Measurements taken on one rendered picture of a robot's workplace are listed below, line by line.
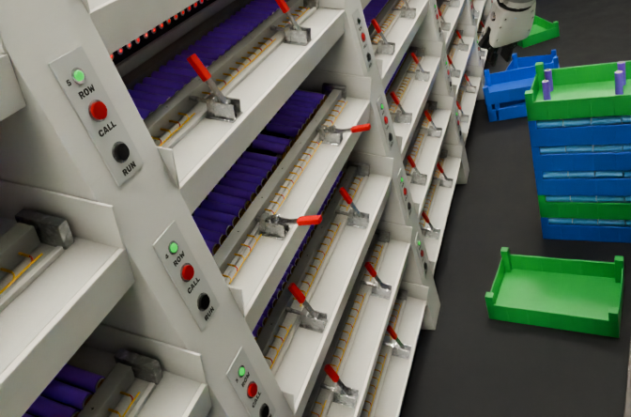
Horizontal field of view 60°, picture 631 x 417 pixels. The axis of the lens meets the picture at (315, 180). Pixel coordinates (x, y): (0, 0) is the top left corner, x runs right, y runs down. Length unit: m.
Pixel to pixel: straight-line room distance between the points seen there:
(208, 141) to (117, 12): 0.19
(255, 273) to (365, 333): 0.45
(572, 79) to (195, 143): 1.24
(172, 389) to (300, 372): 0.27
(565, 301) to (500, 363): 0.25
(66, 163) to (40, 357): 0.16
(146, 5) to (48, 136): 0.19
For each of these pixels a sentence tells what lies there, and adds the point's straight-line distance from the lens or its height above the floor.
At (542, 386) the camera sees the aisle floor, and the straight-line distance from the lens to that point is 1.40.
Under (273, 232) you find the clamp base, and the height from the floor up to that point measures 0.70.
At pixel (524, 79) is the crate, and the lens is 2.58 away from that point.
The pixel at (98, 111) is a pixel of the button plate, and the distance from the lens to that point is 0.52.
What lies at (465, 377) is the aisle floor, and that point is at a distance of 1.43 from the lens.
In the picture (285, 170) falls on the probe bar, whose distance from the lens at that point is 0.88.
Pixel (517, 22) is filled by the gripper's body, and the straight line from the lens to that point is 1.32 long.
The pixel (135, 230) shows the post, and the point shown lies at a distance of 0.55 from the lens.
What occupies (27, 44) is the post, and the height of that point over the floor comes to 1.07.
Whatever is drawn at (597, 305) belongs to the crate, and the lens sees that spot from 1.56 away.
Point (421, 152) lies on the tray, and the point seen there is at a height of 0.32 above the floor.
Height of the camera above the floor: 1.12
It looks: 28 degrees down
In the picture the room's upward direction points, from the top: 20 degrees counter-clockwise
